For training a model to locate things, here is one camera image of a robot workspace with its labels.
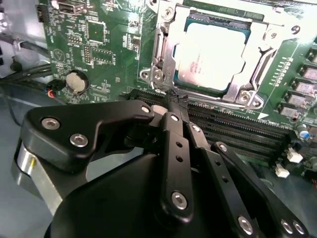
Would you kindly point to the metal socket cover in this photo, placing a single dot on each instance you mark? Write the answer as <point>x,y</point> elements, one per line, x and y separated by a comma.
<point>171,59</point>

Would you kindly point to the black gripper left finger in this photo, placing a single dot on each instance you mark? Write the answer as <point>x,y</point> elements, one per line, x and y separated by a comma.
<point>74,119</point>

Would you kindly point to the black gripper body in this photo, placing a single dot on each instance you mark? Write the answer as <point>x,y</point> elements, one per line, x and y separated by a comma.
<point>111,205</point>

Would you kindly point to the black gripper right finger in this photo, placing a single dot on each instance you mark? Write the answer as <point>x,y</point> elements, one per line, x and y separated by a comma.
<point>247,198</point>

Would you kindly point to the silver CPU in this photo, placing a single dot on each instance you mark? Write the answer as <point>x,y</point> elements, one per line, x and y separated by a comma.
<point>213,54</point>

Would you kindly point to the metal locking lever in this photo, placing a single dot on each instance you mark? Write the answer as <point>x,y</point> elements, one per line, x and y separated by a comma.
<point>230,105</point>

